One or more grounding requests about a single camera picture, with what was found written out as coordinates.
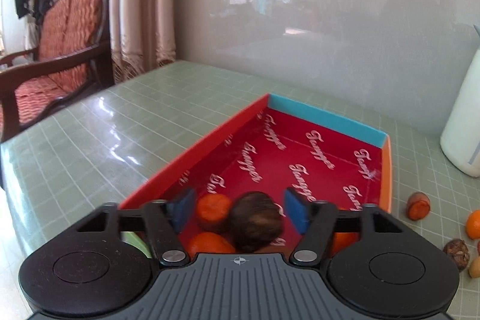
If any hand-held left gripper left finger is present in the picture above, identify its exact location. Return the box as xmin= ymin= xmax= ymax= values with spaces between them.
xmin=73 ymin=188 xmax=196 ymax=267

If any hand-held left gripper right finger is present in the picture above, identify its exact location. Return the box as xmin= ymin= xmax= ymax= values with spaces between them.
xmin=283 ymin=187 xmax=409 ymax=266

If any large carrot piece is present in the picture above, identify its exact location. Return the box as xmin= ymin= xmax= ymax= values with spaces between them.
xmin=195 ymin=194 xmax=232 ymax=234

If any brown kiwi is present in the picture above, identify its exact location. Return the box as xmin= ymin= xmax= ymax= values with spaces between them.
xmin=229 ymin=191 xmax=284 ymax=253

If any tangerine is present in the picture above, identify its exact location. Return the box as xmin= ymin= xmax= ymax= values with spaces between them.
xmin=466 ymin=209 xmax=480 ymax=240
xmin=330 ymin=230 xmax=359 ymax=254
xmin=186 ymin=232 xmax=236 ymax=258

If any colourful cardboard box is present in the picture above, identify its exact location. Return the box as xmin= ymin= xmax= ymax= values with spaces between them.
xmin=118 ymin=93 xmax=393 ymax=261

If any white thermos jug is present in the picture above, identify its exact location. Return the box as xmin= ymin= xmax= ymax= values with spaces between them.
xmin=440 ymin=24 xmax=480 ymax=178

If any beige lace curtain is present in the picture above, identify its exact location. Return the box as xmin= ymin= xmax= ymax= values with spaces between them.
xmin=109 ymin=0 xmax=177 ymax=84

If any wooden chair with orange cushion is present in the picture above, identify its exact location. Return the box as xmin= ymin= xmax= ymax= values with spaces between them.
xmin=0 ymin=0 xmax=116 ymax=144

